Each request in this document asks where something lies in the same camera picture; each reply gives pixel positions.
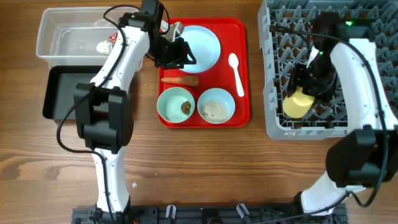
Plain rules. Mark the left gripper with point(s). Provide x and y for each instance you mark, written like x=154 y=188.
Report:
x=180 y=57

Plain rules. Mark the white tissue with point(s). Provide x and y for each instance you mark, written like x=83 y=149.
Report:
x=104 y=47

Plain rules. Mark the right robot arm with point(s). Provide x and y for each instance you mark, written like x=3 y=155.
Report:
x=344 y=54

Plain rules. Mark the mint green bowl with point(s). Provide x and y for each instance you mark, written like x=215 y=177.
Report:
x=169 y=104

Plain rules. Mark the rice grains pile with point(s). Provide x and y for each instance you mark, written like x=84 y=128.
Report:
x=215 y=111

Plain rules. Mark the clear plastic bin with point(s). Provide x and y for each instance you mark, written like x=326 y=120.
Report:
x=69 y=35

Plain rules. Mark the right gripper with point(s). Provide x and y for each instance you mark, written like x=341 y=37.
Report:
x=324 y=93

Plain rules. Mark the red serving tray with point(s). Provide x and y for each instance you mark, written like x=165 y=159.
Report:
x=231 y=35

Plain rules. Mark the grey dishwasher rack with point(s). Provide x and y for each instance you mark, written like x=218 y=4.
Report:
x=282 y=51

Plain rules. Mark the red snack wrapper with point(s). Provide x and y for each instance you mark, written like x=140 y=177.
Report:
x=113 y=38

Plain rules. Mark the light blue plate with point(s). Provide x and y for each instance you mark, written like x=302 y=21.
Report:
x=205 y=47

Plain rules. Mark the yellow plastic cup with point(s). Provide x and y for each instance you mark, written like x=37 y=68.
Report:
x=298 y=104

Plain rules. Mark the orange carrot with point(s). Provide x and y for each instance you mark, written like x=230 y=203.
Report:
x=186 y=81

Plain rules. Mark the black plastic tray bin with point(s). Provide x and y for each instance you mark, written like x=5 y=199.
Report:
x=72 y=95

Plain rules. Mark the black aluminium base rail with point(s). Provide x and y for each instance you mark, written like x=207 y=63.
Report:
x=269 y=213

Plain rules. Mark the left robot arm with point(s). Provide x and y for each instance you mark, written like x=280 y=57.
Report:
x=138 y=33

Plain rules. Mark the light blue bowl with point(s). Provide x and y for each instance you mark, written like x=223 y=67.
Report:
x=217 y=94

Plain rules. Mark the white plastic spoon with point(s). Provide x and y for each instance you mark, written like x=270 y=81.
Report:
x=233 y=63

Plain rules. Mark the brown food scrap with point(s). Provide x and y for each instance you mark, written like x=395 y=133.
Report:
x=185 y=107

